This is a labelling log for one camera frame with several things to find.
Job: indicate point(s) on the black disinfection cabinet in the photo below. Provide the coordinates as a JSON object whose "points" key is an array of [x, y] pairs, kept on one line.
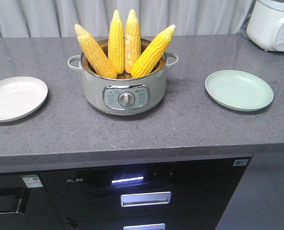
{"points": [[175, 195]]}

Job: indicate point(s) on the pale yellow corn cob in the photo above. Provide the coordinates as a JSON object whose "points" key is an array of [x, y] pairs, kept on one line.
{"points": [[94, 53]]}

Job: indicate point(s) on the green electric cooking pot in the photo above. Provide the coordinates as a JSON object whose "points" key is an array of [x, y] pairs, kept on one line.
{"points": [[124, 96]]}

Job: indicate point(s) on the green plate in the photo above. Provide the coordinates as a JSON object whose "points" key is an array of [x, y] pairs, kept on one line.
{"points": [[238, 90]]}

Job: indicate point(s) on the speckled yellow corn cob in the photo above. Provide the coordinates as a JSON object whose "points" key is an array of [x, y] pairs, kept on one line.
{"points": [[132, 40]]}

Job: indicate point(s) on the white plate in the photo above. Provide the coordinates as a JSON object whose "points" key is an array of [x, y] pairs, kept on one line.
{"points": [[20, 97]]}

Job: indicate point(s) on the grey cabinet door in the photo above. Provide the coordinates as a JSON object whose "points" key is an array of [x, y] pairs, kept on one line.
{"points": [[258, 202]]}

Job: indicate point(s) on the bright yellow corn cob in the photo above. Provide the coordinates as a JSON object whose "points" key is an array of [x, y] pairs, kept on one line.
{"points": [[116, 47]]}

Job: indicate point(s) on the grey curtain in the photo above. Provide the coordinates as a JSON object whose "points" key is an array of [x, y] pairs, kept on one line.
{"points": [[56, 18]]}

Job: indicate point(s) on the black built-in dishwasher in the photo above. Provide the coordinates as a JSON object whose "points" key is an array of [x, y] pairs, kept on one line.
{"points": [[24, 204]]}

